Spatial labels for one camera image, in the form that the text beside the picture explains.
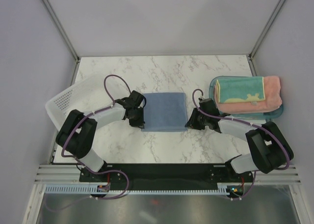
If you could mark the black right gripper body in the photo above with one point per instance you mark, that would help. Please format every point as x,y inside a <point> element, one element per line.
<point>205,118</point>

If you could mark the white slotted cable duct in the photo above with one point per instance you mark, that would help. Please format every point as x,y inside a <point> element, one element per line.
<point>89,189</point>

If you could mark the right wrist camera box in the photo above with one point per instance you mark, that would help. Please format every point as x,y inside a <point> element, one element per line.
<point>202,98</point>

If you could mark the aluminium table edge rail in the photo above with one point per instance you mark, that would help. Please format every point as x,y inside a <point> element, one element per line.
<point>69,174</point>

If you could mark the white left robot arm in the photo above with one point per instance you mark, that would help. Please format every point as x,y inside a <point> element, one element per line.
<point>77,133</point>

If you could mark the aluminium frame post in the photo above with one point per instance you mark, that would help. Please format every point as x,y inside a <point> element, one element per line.
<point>56,21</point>
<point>272,18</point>

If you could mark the yellow towel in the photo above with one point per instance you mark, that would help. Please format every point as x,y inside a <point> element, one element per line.
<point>240,90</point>

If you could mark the right aluminium frame post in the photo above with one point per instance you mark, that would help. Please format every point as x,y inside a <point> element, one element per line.
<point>272,18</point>

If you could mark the white perforated plastic basket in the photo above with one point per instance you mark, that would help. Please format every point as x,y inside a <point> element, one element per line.
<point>93,94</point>

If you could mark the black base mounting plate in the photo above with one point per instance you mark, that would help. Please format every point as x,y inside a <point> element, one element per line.
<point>168,175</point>

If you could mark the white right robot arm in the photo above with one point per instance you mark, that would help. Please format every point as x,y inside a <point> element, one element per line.
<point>269,150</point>

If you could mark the left aluminium frame post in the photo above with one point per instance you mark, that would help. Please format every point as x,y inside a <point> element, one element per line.
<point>56,21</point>

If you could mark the teal translucent plastic tub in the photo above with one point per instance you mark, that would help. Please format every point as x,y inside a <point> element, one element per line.
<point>245,116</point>

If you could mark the pink towel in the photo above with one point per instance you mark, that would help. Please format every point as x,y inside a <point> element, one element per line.
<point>269,96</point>

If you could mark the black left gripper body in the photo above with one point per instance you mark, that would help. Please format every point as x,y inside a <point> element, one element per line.
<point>136,110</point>

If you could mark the blue towel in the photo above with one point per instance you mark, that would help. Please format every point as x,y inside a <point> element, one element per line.
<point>165,112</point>

